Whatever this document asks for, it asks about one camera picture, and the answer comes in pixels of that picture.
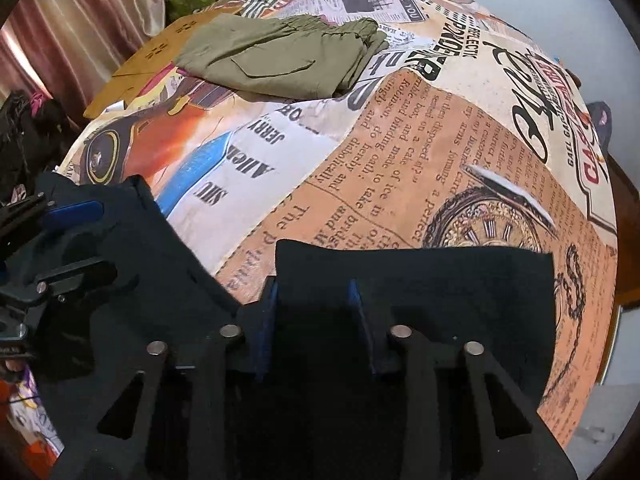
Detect dark blue cap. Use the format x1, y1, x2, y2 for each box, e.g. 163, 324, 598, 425
585, 101, 614, 156

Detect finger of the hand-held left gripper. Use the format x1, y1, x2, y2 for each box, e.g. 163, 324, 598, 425
0, 256, 119, 307
0, 192, 106, 242

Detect brown cardboard sheet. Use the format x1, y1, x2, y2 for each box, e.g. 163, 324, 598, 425
82, 10, 246, 120

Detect printed blanket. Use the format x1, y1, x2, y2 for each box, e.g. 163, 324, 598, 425
10, 0, 621, 461

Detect olive green pants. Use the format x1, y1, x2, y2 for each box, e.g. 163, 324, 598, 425
174, 12, 391, 101

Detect black bag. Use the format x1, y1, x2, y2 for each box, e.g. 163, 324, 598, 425
0, 89, 81, 206

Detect dark pants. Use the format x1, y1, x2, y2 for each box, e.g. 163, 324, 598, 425
37, 172, 557, 480

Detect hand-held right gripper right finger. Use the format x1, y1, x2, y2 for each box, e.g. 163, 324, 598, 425
348, 280, 571, 480

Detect pink curtain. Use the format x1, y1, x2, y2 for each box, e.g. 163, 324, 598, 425
0, 0, 166, 121

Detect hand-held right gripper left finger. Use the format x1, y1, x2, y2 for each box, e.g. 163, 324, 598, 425
65, 278, 279, 480

